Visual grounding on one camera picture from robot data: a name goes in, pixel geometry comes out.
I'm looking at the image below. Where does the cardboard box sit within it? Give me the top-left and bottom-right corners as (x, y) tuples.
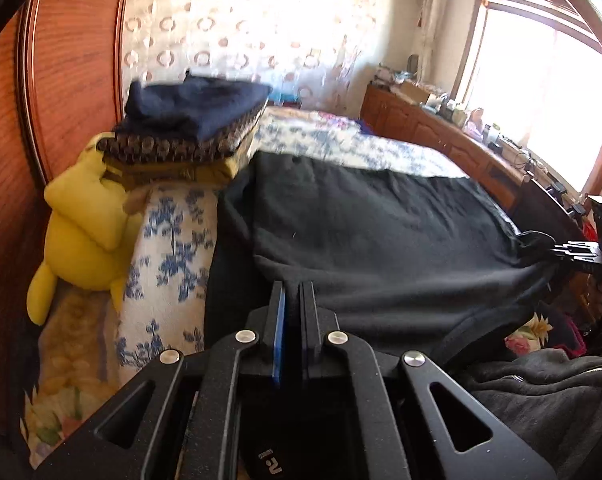
(398, 80), (432, 103)

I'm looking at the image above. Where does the black printed t-shirt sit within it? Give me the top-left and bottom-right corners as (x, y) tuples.
(203, 150), (562, 366)

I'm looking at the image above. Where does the yellow plush toy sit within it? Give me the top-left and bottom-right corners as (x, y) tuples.
(27, 132), (146, 326)

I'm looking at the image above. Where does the navy blue folded garment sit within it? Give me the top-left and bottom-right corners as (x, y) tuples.
(123, 71), (274, 141)

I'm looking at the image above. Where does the wooden framed window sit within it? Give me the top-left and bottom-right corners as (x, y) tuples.
(451, 0), (602, 201)

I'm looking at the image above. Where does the person's dark zip jacket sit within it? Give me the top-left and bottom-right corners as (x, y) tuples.
(461, 347), (602, 480)

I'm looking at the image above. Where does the dark circle-patterned folded garment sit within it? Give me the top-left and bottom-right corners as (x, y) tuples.
(96, 105), (269, 163)

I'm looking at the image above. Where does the dark red cloth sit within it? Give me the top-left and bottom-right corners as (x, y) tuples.
(553, 307), (589, 357)

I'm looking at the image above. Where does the wooden cabinet counter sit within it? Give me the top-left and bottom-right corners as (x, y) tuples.
(361, 85), (596, 241)

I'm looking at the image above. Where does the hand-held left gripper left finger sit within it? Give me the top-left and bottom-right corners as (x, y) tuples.
(31, 280), (286, 480)

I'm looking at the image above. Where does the sheer circle-patterned curtain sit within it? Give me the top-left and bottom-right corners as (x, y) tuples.
(116, 0), (376, 116)

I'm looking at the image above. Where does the olive folded garment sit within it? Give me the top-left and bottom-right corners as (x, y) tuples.
(103, 130), (262, 191)

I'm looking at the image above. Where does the white window curtain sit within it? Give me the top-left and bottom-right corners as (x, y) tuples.
(416, 0), (454, 81)

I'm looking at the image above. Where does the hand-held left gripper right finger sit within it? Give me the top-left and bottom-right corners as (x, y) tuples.
(301, 281), (556, 480)

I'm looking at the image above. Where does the stack of papers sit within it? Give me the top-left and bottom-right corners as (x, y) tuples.
(373, 62), (412, 86)

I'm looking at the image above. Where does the blue floral bed cover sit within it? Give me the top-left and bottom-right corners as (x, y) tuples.
(116, 107), (522, 386)

